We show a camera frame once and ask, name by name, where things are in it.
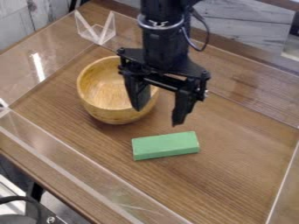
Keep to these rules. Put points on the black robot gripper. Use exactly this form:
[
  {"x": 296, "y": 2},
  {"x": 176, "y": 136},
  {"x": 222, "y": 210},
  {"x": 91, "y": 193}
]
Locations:
[{"x": 162, "y": 64}]

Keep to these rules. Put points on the green rectangular block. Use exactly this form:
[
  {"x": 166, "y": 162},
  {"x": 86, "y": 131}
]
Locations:
[{"x": 164, "y": 145}]

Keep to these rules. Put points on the brown wooden bowl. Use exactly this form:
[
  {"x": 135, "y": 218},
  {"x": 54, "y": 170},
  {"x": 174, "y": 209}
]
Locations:
[{"x": 103, "y": 94}]

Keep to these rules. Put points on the clear acrylic tray wall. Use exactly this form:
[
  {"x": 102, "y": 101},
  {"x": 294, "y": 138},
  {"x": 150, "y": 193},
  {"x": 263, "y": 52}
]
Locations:
[{"x": 80, "y": 158}]

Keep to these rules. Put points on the clear acrylic corner bracket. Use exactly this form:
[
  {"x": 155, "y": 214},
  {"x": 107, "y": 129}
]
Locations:
[{"x": 99, "y": 34}]

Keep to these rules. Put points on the black table leg frame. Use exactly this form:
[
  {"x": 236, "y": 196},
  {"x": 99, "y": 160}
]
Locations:
[{"x": 36, "y": 210}]

